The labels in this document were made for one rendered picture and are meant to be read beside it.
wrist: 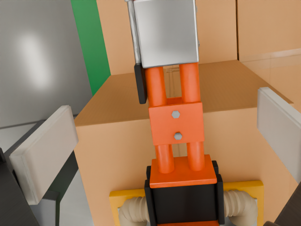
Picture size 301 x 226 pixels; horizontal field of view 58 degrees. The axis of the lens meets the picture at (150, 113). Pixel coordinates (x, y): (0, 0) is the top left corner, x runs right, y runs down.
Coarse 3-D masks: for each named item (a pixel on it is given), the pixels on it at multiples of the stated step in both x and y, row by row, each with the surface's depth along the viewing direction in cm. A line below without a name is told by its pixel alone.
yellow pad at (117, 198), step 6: (114, 192) 52; (120, 192) 52; (126, 192) 52; (132, 192) 52; (138, 192) 52; (144, 192) 51; (114, 198) 52; (120, 198) 52; (126, 198) 51; (114, 204) 52; (120, 204) 52; (114, 210) 53; (114, 216) 53
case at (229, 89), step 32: (224, 64) 79; (96, 96) 66; (128, 96) 62; (224, 96) 53; (256, 96) 51; (96, 128) 49; (128, 128) 49; (224, 128) 48; (256, 128) 48; (96, 160) 52; (128, 160) 51; (224, 160) 50; (256, 160) 50; (96, 192) 55; (288, 192) 52; (96, 224) 58
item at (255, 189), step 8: (224, 184) 50; (232, 184) 50; (240, 184) 50; (248, 184) 50; (256, 184) 49; (248, 192) 49; (256, 192) 49; (256, 200) 49; (224, 224) 52; (232, 224) 52; (256, 224) 51
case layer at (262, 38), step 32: (96, 0) 79; (224, 0) 77; (256, 0) 76; (288, 0) 76; (128, 32) 82; (224, 32) 80; (256, 32) 79; (288, 32) 79; (128, 64) 85; (256, 64) 83; (288, 64) 82; (288, 96) 86
